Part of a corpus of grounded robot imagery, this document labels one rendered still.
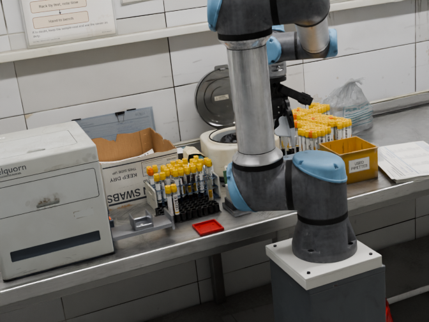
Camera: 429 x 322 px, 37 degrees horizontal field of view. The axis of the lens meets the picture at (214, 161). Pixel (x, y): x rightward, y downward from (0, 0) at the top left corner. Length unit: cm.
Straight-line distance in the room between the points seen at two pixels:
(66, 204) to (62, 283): 20
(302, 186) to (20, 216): 67
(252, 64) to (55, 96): 99
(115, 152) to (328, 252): 98
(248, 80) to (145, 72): 93
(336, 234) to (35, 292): 73
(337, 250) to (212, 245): 39
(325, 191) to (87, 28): 108
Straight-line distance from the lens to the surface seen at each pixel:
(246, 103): 139
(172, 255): 170
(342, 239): 148
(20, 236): 163
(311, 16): 137
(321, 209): 145
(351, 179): 199
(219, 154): 203
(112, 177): 194
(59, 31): 217
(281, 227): 180
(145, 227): 171
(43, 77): 219
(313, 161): 143
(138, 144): 223
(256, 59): 136
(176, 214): 180
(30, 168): 158
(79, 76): 221
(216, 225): 177
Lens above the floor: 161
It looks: 19 degrees down
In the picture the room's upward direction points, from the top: 6 degrees counter-clockwise
